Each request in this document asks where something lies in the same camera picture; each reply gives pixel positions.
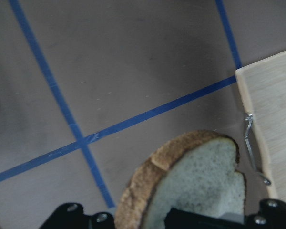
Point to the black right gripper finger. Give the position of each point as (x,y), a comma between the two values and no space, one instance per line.
(178,219)

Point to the bread slice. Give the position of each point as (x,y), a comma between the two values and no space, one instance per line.
(195,172)

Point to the wooden cutting board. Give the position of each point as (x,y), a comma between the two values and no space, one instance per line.
(262,86)

